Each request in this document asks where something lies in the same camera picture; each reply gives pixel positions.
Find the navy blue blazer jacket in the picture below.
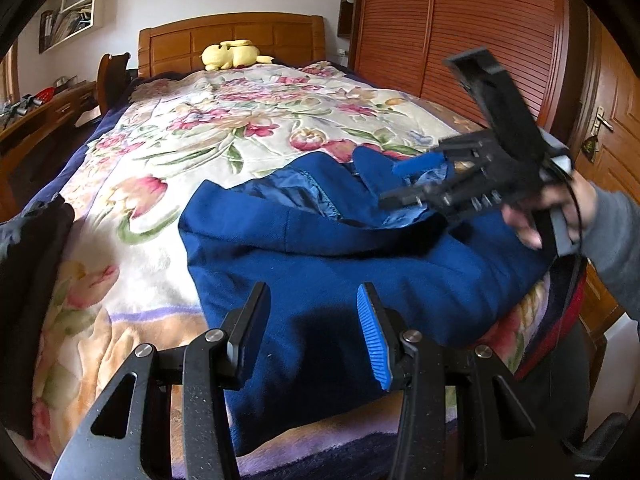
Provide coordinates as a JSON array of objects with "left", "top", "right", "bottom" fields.
[{"left": 178, "top": 146, "right": 551, "bottom": 455}]

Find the grey sleeved right forearm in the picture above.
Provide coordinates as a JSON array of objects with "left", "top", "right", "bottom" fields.
[{"left": 584, "top": 184, "right": 640, "bottom": 321}]

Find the person's right hand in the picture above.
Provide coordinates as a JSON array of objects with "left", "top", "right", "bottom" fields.
[{"left": 501, "top": 171, "right": 597, "bottom": 249}]

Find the floral bed blanket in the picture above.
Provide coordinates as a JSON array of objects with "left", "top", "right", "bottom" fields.
[{"left": 6, "top": 58, "right": 557, "bottom": 480}]

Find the wooden louvered wardrobe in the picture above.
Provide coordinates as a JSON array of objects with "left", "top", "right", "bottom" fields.
[{"left": 349, "top": 0, "right": 589, "bottom": 141}]

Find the dark folded garment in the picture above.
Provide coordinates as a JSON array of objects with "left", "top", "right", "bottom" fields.
[{"left": 1, "top": 196, "right": 74, "bottom": 439}]

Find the wooden desk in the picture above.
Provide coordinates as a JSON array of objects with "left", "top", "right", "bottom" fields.
[{"left": 1, "top": 81, "right": 96, "bottom": 221}]

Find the yellow plush toy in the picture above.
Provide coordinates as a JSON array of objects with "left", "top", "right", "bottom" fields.
[{"left": 201, "top": 39, "right": 273, "bottom": 70}]

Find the wooden chair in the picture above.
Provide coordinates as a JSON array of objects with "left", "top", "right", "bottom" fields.
[{"left": 75, "top": 52, "right": 131, "bottom": 128}]

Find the wooden door with handle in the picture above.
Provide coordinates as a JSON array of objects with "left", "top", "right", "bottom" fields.
[{"left": 569, "top": 14, "right": 640, "bottom": 340}]

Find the wall shelf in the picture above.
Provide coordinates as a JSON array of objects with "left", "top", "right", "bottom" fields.
[{"left": 38, "top": 0, "right": 104, "bottom": 54}]

